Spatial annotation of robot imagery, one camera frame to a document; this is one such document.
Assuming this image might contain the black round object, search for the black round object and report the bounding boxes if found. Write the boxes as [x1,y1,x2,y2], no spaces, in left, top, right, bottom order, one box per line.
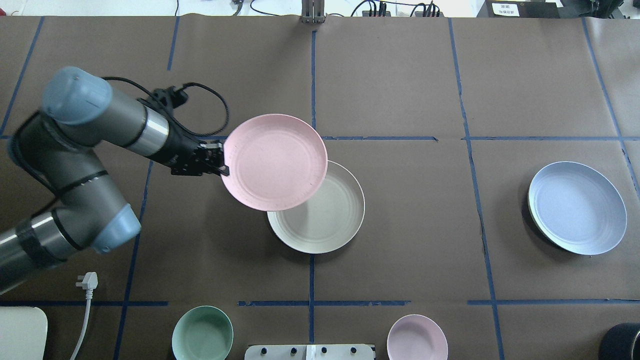
[598,322,640,360]

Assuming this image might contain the metal camera post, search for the metal camera post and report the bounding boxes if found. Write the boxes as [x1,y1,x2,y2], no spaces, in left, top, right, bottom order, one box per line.
[301,0,326,24]

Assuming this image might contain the pink plate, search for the pink plate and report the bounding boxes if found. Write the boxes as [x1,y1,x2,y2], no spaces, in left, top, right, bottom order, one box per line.
[221,113,329,212]

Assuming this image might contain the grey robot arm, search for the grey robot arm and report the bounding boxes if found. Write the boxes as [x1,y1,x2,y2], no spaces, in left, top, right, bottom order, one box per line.
[1,66,230,293]

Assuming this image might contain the white power plug cable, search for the white power plug cable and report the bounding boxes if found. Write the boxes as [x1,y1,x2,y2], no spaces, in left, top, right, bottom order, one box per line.
[69,272,99,360]

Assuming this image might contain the pink bowl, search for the pink bowl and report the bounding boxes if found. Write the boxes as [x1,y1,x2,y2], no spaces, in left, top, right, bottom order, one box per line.
[386,314,449,360]

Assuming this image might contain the black power strip cables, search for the black power strip cables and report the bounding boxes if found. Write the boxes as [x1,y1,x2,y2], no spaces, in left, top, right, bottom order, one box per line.
[350,0,442,18]

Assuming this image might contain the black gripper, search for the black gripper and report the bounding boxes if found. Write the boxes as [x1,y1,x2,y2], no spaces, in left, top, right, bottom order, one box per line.
[168,136,230,177]

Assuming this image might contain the black box with label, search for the black box with label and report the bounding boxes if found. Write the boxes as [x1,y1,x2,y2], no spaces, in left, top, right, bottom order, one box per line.
[476,0,560,19]

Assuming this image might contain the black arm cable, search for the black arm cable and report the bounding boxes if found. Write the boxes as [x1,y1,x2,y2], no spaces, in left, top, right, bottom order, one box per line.
[100,76,230,138]

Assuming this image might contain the white chair corner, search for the white chair corner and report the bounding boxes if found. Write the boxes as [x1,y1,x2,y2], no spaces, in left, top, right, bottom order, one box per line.
[0,306,48,360]

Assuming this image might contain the green bowl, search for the green bowl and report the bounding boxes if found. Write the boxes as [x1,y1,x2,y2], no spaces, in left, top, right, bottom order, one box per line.
[171,305,234,360]

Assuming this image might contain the beige plate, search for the beige plate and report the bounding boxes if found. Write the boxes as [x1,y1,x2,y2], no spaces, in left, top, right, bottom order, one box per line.
[267,161,366,255]

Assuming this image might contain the blue plate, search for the blue plate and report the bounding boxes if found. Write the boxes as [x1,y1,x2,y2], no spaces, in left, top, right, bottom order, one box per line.
[526,161,628,256]

